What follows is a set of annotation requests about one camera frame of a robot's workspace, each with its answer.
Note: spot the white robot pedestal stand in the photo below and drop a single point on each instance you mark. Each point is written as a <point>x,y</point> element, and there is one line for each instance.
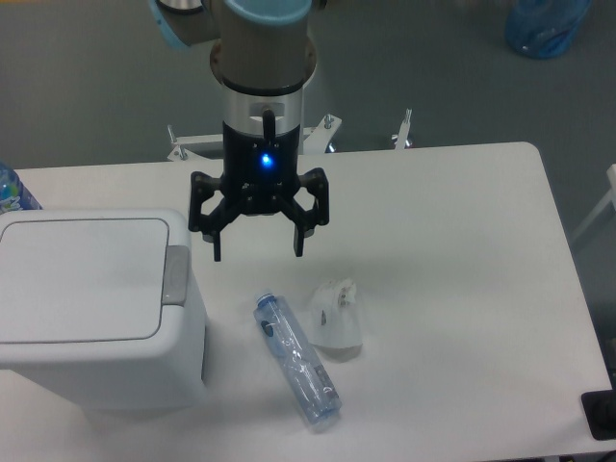
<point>314,140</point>

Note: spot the crumpled clear plastic bag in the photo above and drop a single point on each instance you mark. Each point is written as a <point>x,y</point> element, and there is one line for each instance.
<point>334,316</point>

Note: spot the clear blue plastic bottle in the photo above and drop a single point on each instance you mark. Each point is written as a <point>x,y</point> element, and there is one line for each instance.
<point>301,366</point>

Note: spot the white push-lid trash can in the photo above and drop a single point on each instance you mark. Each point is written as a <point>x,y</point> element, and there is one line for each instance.
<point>102,308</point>

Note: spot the blue plastic bag on floor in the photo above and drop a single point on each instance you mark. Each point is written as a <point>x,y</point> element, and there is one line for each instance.
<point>544,29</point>

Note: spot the blue labelled bottle at edge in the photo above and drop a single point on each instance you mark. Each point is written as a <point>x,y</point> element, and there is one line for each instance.
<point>14,194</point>

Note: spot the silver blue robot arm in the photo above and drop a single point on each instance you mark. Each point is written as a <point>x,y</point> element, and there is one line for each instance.
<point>262,72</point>

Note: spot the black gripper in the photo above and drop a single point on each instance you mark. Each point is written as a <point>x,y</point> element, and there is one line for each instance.
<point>259,178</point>

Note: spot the white furniture frame at right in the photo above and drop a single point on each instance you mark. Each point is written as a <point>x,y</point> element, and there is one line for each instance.
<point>599,216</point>

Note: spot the black device at table corner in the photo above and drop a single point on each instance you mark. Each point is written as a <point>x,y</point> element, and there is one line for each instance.
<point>599,409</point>

